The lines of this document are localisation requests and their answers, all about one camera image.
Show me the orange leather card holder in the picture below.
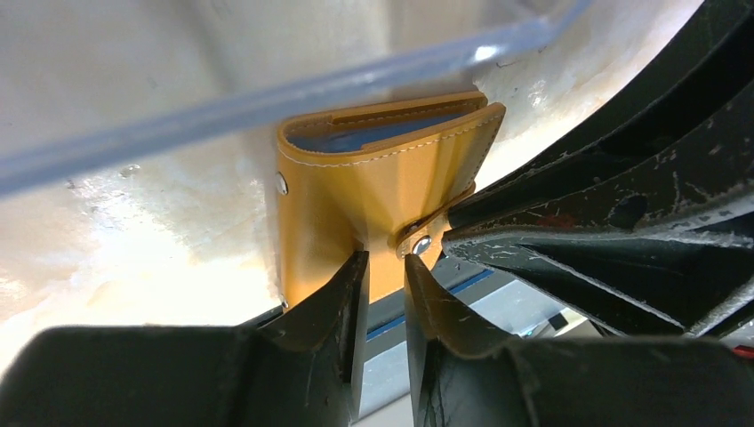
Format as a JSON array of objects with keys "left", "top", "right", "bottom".
[{"left": 277, "top": 92, "right": 506, "bottom": 306}]

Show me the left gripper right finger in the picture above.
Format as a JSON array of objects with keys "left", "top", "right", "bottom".
[{"left": 405, "top": 254, "right": 753, "bottom": 426}]

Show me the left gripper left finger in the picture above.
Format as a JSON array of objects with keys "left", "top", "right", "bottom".
[{"left": 1, "top": 251, "right": 369, "bottom": 426}]

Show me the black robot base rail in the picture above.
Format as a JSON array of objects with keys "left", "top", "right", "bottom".
[{"left": 234, "top": 253, "right": 605, "bottom": 426}]

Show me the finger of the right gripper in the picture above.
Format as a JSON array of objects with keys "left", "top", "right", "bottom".
[
  {"left": 444, "top": 227, "right": 753, "bottom": 337},
  {"left": 449, "top": 1, "right": 753, "bottom": 229}
]

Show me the clear plastic card box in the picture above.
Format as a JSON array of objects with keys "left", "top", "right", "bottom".
[{"left": 1, "top": 1, "right": 588, "bottom": 195}]

